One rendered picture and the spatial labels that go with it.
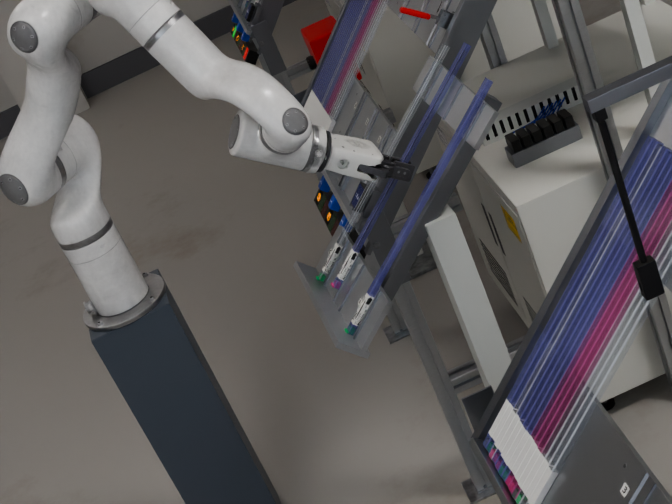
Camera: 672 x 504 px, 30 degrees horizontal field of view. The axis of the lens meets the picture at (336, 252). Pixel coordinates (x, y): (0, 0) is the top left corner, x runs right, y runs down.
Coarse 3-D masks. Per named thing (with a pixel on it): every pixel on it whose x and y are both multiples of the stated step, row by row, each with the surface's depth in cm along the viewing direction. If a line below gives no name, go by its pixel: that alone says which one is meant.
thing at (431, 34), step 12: (396, 0) 275; (408, 0) 267; (420, 0) 261; (432, 0) 255; (444, 0) 249; (456, 0) 243; (396, 12) 272; (432, 12) 253; (408, 24) 264; (420, 24) 257; (432, 24) 251; (420, 36) 255; (432, 36) 249; (432, 48) 248
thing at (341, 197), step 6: (324, 174) 278; (330, 174) 277; (330, 180) 273; (336, 180) 275; (330, 186) 272; (336, 186) 271; (336, 192) 268; (342, 192) 269; (336, 198) 267; (342, 198) 265; (342, 204) 262; (348, 204) 263; (342, 210) 261; (348, 210) 259; (348, 216) 257
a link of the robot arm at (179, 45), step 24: (168, 24) 210; (192, 24) 213; (168, 48) 210; (192, 48) 211; (216, 48) 214; (192, 72) 211; (216, 72) 211; (240, 72) 209; (264, 72) 209; (216, 96) 210; (240, 96) 207; (264, 96) 206; (288, 96) 208; (264, 120) 207; (288, 120) 207; (288, 144) 208
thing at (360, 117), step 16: (352, 96) 283; (368, 96) 273; (352, 112) 280; (368, 112) 270; (336, 128) 286; (352, 128) 277; (368, 128) 267; (384, 128) 259; (384, 144) 256; (336, 176) 277; (352, 192) 265; (352, 208) 260
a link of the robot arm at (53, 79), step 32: (32, 0) 216; (64, 0) 218; (32, 32) 214; (64, 32) 218; (32, 64) 224; (64, 64) 224; (32, 96) 233; (64, 96) 233; (32, 128) 238; (64, 128) 239; (0, 160) 244; (32, 160) 240; (32, 192) 243
